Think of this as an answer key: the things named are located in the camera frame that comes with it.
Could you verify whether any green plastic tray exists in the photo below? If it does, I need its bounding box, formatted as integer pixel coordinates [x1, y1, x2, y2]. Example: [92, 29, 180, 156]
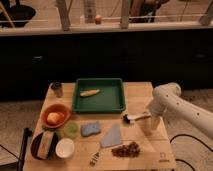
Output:
[72, 78, 126, 113]

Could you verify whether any dark plate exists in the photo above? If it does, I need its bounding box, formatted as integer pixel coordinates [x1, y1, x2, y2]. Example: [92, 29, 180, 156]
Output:
[30, 133, 59, 160]

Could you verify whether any small metal fork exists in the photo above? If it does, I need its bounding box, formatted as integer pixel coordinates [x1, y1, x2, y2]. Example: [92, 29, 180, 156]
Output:
[89, 151, 100, 166]

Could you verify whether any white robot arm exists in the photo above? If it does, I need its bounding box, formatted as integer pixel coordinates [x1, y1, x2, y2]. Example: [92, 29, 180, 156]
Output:
[148, 82, 213, 140]

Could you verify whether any white handled dish brush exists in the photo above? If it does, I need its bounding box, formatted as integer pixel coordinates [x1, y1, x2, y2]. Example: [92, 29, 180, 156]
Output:
[123, 113, 151, 124]

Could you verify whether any yellow bun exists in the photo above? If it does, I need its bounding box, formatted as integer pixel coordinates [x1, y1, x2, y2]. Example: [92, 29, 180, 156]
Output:
[47, 112, 61, 125]

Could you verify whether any blue sponge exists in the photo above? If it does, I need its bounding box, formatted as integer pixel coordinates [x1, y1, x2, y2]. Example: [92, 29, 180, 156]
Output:
[81, 121, 101, 137]

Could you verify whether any metal cup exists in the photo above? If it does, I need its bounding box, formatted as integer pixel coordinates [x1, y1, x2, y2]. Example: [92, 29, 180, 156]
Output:
[51, 82, 63, 98]

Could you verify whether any orange bowl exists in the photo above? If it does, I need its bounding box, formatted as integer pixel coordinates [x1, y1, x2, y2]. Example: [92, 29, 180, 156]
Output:
[41, 104, 71, 128]

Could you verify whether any brown grape bunch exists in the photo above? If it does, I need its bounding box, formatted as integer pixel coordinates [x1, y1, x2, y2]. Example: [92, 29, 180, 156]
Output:
[111, 142, 140, 157]

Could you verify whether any small orange ball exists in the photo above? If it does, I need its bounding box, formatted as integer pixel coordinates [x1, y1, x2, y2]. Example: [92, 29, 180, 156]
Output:
[95, 15, 102, 25]

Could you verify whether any blue folded cloth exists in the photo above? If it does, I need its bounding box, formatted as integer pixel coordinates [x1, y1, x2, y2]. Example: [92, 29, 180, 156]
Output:
[100, 124, 122, 148]

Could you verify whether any beige wrapped bar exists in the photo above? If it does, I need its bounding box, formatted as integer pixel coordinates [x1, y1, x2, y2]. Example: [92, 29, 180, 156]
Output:
[37, 131, 54, 159]

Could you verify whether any white small bowl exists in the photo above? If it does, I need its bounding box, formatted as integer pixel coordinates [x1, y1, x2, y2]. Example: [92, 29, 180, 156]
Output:
[55, 138, 75, 158]

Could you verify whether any black cable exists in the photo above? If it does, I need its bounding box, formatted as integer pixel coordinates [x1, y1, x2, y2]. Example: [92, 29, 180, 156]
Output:
[169, 133, 213, 171]

